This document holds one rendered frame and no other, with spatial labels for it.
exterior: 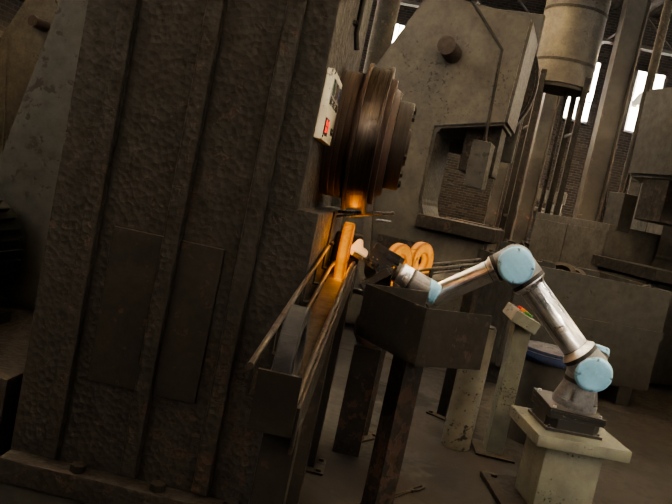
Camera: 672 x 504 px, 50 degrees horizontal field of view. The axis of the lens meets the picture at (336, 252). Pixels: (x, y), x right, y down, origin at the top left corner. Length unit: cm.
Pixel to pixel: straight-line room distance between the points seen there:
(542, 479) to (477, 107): 295
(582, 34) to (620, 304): 703
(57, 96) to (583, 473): 228
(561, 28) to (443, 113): 637
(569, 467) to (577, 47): 902
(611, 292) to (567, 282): 29
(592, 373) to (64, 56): 213
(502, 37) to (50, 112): 312
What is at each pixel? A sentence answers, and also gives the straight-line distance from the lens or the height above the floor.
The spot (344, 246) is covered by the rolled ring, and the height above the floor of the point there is 77.
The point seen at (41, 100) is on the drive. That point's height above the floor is 104.
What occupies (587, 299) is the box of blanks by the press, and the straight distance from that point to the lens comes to 457.
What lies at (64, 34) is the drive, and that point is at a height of 129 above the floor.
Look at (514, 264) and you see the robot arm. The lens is 239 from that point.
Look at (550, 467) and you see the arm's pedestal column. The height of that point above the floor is 18.
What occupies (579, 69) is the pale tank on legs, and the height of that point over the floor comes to 327.
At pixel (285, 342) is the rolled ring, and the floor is 68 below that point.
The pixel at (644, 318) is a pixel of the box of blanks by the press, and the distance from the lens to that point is 479.
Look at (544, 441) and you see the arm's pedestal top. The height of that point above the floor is 28.
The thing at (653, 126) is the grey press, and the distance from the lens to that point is 599.
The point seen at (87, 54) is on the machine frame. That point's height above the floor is 115.
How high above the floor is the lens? 95
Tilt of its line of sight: 5 degrees down
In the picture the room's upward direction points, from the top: 12 degrees clockwise
